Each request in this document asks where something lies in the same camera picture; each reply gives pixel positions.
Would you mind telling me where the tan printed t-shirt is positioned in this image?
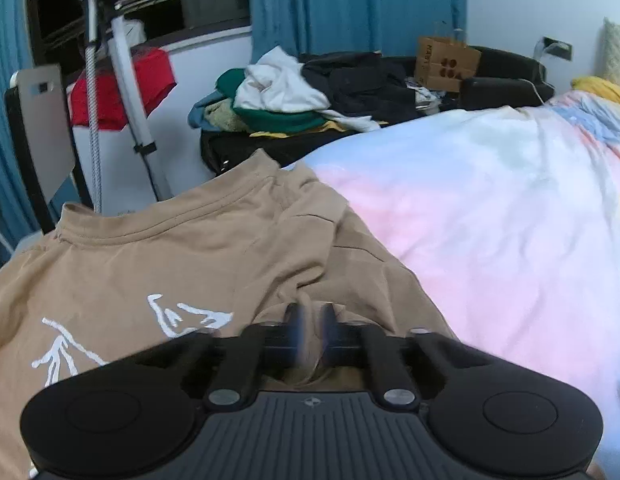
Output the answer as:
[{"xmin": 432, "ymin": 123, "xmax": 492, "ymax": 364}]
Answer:
[{"xmin": 0, "ymin": 149, "xmax": 461, "ymax": 480}]

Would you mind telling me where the blue curtain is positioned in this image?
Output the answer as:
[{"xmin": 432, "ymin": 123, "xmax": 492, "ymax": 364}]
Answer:
[
  {"xmin": 247, "ymin": 0, "xmax": 468, "ymax": 68},
  {"xmin": 0, "ymin": 0, "xmax": 90, "ymax": 266}
]

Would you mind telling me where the black sofa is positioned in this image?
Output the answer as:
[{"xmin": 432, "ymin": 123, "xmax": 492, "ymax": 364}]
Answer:
[{"xmin": 200, "ymin": 46, "xmax": 556, "ymax": 178}]

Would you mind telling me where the pastel tie-dye blanket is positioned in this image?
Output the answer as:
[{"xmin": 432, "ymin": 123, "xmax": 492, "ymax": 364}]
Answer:
[{"xmin": 285, "ymin": 89, "xmax": 620, "ymax": 480}]

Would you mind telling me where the blue-grey garment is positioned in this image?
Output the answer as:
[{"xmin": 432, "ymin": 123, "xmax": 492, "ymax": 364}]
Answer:
[{"xmin": 188, "ymin": 91, "xmax": 225, "ymax": 128}]

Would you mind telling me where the brown cardboard box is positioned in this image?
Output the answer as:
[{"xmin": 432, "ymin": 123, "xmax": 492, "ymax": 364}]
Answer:
[{"xmin": 415, "ymin": 22, "xmax": 482, "ymax": 93}]

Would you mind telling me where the yellow blanket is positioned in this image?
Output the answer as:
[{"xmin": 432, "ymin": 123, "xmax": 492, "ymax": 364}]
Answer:
[{"xmin": 571, "ymin": 76, "xmax": 620, "ymax": 110}]

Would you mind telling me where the patterned white garment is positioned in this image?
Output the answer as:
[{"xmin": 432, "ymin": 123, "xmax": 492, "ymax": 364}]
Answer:
[{"xmin": 407, "ymin": 77, "xmax": 445, "ymax": 111}]

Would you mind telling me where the garment steamer stand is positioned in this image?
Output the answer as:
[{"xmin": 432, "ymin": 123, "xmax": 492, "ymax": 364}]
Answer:
[{"xmin": 64, "ymin": 0, "xmax": 173, "ymax": 216}]

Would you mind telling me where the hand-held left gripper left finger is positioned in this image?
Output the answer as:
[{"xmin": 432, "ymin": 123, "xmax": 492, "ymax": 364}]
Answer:
[{"xmin": 134, "ymin": 302, "xmax": 311, "ymax": 408}]

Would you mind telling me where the grey-backed black chair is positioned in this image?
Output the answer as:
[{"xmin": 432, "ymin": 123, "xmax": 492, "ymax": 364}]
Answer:
[{"xmin": 4, "ymin": 64, "xmax": 93, "ymax": 233}]

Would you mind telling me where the yellow-green towel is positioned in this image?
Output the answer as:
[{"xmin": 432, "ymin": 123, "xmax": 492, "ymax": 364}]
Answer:
[{"xmin": 205, "ymin": 97, "xmax": 251, "ymax": 131}]

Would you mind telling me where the red hanging garment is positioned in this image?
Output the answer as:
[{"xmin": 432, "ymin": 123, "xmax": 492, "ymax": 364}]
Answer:
[{"xmin": 70, "ymin": 47, "xmax": 177, "ymax": 131}]

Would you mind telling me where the white hanging garment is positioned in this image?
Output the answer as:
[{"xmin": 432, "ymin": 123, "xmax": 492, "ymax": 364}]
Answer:
[{"xmin": 124, "ymin": 19, "xmax": 148, "ymax": 46}]

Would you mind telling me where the wall power socket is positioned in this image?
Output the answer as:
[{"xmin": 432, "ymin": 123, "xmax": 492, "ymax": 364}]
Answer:
[{"xmin": 542, "ymin": 36, "xmax": 575, "ymax": 62}]

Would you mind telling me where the black jacket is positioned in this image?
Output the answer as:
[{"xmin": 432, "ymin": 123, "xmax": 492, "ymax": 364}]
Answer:
[{"xmin": 300, "ymin": 52, "xmax": 425, "ymax": 121}]

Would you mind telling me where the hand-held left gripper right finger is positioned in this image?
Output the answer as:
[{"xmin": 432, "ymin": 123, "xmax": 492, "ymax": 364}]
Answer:
[{"xmin": 317, "ymin": 302, "xmax": 491, "ymax": 408}]

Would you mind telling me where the green garment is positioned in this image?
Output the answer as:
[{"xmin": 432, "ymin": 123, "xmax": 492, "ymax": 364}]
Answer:
[{"xmin": 217, "ymin": 69, "xmax": 331, "ymax": 133}]

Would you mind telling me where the light green pillow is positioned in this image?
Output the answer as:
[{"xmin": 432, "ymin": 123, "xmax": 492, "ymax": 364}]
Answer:
[{"xmin": 602, "ymin": 16, "xmax": 620, "ymax": 76}]

